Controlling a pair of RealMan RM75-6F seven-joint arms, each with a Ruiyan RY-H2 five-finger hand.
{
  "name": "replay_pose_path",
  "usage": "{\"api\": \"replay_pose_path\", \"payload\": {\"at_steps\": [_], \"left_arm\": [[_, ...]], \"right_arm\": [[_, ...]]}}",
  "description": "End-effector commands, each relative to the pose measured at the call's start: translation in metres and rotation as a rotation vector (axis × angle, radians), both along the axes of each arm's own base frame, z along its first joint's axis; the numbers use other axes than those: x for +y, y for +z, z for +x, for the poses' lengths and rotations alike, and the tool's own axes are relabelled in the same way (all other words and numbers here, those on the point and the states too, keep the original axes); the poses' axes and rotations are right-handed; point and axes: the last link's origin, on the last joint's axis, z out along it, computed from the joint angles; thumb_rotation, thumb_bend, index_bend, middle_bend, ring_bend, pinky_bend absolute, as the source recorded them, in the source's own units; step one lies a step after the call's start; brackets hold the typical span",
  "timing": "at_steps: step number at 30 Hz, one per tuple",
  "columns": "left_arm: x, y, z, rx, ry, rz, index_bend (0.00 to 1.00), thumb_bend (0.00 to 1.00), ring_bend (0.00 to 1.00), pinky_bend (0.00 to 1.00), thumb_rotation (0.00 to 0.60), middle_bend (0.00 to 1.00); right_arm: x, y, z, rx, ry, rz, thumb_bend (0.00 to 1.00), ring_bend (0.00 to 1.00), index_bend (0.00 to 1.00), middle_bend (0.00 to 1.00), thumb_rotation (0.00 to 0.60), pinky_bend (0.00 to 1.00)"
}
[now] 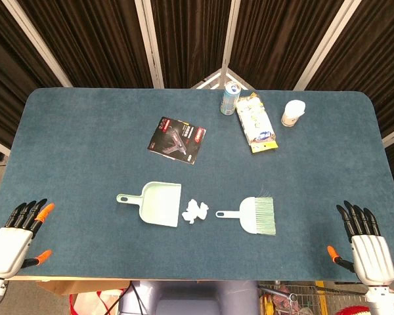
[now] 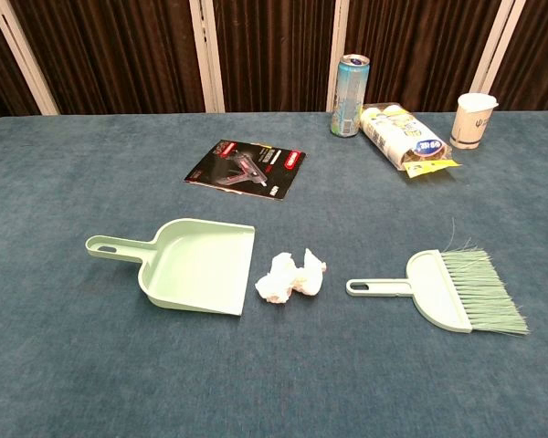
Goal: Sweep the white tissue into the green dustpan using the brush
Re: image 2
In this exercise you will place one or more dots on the white paper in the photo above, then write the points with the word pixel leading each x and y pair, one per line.
pixel 283 279

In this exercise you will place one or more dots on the mint green plastic dustpan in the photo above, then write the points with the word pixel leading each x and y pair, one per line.
pixel 196 269

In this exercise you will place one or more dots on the mint green hand broom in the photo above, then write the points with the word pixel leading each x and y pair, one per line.
pixel 434 292

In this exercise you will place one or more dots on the tall light blue drink can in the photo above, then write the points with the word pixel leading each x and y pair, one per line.
pixel 349 100

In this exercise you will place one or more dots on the black product package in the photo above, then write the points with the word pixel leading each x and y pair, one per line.
pixel 246 169

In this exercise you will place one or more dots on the white rolls in plastic pack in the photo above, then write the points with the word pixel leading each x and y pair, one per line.
pixel 397 132

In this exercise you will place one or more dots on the white paper cup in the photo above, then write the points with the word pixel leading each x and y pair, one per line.
pixel 470 123

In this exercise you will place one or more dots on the dark brown curtain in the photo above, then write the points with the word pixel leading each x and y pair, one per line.
pixel 119 55

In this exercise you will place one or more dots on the white partition frame post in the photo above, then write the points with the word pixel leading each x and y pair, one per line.
pixel 207 59
pixel 488 55
pixel 23 59
pixel 340 27

